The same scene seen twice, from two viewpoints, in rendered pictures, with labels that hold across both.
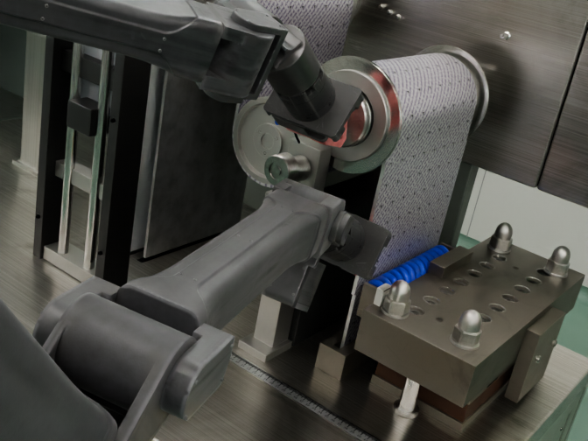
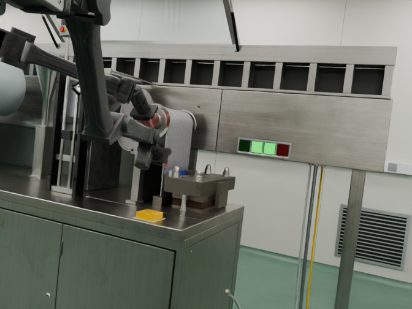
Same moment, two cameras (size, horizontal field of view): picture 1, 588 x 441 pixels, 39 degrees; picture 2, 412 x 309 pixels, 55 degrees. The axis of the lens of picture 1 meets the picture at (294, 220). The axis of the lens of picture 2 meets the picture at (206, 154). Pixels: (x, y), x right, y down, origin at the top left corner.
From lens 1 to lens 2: 74 cm
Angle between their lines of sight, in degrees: 22
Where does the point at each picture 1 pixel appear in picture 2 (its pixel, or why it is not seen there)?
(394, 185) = (170, 141)
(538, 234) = not seen: hidden behind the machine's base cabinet
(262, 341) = (133, 200)
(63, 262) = (59, 188)
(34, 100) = (38, 150)
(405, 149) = (172, 130)
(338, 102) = (151, 109)
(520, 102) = (206, 125)
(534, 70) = (208, 115)
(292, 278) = (143, 155)
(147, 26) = not seen: hidden behind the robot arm
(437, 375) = (190, 190)
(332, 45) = not seen: hidden behind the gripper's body
